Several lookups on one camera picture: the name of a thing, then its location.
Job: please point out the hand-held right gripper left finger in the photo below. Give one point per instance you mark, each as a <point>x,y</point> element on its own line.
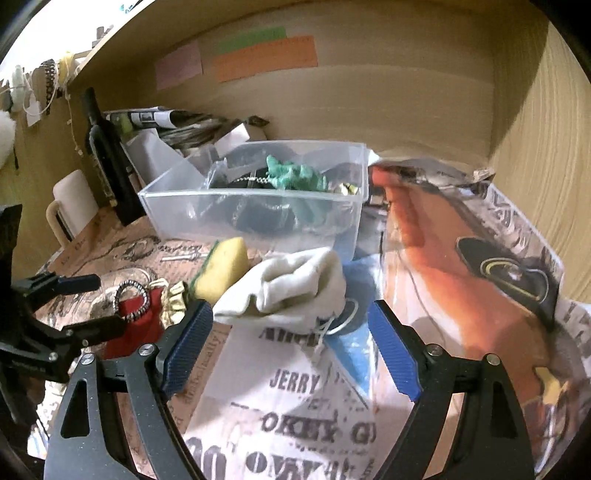
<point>187,346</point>

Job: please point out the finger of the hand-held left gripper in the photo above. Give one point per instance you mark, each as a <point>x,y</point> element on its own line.
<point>60,282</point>
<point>94,330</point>

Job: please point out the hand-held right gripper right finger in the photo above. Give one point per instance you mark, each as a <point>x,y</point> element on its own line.
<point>392,350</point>

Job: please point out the red cloth pouch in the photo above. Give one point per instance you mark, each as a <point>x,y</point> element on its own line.
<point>138,332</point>

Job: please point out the clear plastic container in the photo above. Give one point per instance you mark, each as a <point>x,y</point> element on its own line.
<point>184,207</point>

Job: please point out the gold fabric piece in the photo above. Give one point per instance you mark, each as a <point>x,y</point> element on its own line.
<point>173,297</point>

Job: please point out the brown printed mat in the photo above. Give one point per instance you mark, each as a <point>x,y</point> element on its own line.
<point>120,249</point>

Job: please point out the blue paper sheet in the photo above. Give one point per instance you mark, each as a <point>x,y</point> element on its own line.
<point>358,286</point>

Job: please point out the white mug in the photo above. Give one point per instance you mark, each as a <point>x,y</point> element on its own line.
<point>76,198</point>

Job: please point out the yellow sponge with green pad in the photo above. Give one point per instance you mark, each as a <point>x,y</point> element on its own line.
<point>221,267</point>

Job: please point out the metal pin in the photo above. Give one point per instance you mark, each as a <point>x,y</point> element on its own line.
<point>180,257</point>

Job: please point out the black and white printed sheet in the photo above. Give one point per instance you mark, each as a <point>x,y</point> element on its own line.
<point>277,415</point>

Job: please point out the dark glass bottle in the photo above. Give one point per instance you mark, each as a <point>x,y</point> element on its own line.
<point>108,157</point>

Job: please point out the black item in plastic bag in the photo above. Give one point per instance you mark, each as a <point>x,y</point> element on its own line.
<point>258,210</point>

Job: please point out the white paper sheet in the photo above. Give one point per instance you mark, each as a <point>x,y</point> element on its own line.
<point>152,159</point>

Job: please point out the white fluffy toy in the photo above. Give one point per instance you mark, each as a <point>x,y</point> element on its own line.
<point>5,138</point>

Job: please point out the white paper tag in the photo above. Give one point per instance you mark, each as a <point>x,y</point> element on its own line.
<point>37,110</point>

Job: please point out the hanging white figurine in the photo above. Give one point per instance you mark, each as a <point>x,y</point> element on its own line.
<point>19,87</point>

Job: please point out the stack of magazines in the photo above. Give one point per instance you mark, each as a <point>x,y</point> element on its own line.
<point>184,127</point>

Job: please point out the green plush toy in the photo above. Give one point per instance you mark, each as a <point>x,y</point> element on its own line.
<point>291,173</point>

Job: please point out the pink sticky note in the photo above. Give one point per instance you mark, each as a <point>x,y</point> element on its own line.
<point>179,64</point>

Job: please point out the orange sticky note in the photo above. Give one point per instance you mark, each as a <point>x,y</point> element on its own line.
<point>268,60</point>

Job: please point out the green sticky note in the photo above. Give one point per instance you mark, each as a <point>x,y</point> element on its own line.
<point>249,39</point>

